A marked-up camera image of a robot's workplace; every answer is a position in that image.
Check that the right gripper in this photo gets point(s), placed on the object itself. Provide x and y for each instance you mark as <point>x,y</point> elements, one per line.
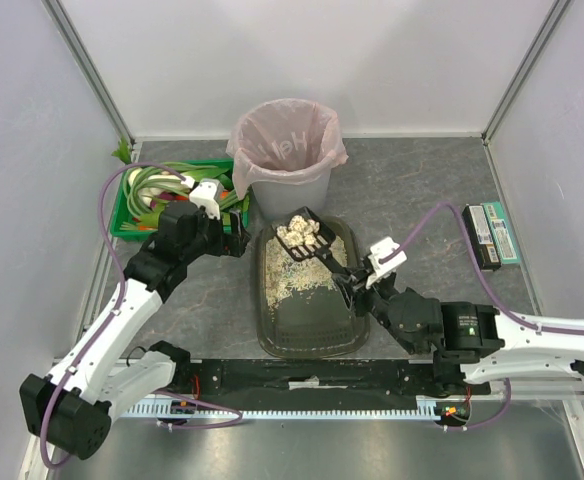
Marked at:
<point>354,282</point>

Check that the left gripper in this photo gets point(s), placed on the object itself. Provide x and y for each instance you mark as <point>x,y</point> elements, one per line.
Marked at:
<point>235,232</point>

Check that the dark translucent litter box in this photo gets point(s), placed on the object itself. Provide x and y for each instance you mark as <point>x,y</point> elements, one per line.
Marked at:
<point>305,326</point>

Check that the clumped litter lumps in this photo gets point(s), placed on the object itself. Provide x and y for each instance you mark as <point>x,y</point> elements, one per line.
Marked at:
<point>300,231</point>

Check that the black slotted litter scoop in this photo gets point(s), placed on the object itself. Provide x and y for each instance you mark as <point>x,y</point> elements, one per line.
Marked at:
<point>321,250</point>

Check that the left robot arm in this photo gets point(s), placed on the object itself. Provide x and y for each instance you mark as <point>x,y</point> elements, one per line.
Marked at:
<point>74,406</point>

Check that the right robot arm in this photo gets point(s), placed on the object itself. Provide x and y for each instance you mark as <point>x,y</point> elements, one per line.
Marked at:
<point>470,344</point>

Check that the pile of pellet cat litter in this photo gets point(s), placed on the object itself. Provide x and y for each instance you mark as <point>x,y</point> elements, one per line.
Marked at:
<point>284,276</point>

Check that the black cardboard box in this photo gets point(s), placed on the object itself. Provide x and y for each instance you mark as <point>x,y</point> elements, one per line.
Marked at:
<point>481,239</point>

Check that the teal cardboard box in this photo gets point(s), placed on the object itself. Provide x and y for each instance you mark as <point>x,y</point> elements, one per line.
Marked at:
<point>502,233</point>

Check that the green long beans bundle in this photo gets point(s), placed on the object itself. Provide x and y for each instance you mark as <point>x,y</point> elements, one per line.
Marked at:
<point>230,200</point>

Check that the grey trash bin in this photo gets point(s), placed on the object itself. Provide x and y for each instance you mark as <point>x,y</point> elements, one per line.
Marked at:
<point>277,200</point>

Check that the bundle of green onions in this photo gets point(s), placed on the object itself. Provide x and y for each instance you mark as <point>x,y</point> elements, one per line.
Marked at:
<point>148,190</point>

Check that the pink plastic bin liner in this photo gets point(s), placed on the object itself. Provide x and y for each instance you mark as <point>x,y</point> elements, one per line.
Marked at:
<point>288,141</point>

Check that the green plastic crate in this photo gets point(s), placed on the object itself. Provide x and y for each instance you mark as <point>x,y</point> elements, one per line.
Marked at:
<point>121,215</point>

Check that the green leafy vegetable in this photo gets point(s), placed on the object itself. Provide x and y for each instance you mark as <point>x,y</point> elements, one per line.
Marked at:
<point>122,152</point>

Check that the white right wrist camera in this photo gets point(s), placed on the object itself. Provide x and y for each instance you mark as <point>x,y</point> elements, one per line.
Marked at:
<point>384,258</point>

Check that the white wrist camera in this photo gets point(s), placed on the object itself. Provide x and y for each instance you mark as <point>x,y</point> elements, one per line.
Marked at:
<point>384,258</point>
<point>206,195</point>

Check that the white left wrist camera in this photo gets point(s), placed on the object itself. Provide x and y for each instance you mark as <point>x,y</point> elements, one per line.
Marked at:
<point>206,195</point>

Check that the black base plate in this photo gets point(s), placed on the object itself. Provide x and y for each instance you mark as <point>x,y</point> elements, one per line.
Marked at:
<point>248,384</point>

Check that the white slotted cable duct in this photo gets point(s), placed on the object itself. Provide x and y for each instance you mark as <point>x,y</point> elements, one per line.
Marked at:
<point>166,408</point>

